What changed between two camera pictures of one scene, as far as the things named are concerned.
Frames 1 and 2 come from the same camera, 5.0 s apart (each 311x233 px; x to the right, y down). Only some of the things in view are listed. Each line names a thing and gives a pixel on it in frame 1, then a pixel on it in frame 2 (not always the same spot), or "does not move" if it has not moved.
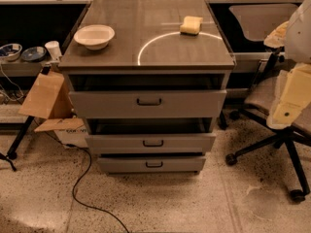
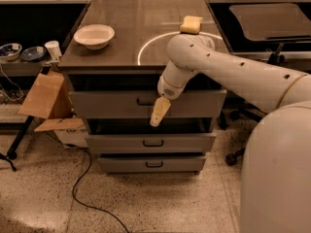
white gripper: [298, 36] to [167, 88]
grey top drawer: [148, 104] does not move
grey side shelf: [21, 68] does not move
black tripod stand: [12, 152] does not move
